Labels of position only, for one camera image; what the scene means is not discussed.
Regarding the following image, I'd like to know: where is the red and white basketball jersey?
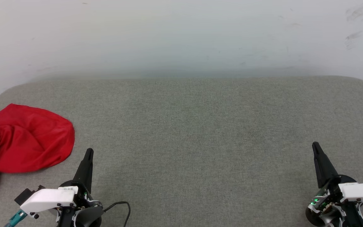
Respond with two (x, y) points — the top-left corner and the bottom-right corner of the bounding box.
(0, 103), (75, 207)

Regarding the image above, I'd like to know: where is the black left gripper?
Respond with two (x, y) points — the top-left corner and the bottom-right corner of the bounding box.
(57, 148), (104, 227)

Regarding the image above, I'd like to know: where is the teal cable connector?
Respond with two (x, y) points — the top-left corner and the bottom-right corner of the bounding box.
(4, 209), (28, 227)

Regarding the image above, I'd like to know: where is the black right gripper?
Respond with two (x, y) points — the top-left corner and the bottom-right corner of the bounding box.
(305, 142), (363, 227)

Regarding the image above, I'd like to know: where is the thin black looped cable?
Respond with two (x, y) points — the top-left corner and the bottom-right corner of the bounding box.
(103, 201), (131, 227)

